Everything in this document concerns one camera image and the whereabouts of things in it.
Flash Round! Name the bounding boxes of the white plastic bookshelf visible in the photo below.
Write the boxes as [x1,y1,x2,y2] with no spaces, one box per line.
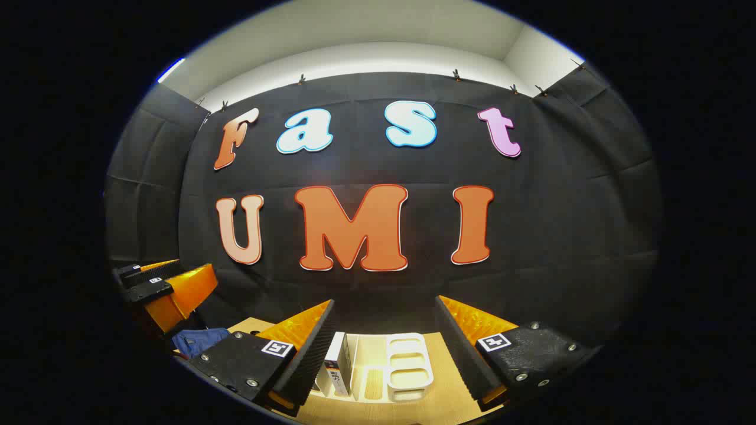
[313,332,435,403]

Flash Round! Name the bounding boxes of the grey cover book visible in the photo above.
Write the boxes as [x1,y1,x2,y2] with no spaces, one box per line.
[322,332,353,397]

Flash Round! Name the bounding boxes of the blue schoolbag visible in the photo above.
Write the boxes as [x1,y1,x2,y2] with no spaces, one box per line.
[171,328,232,359]

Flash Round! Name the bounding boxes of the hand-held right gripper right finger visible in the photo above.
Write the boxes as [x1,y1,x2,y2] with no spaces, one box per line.
[435,295,603,413]

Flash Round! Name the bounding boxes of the row of black cloth clips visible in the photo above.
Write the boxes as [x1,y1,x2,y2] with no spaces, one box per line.
[195,58,585,113]

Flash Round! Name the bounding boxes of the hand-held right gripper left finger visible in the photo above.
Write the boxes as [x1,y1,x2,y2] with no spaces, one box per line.
[188,299,335,414]

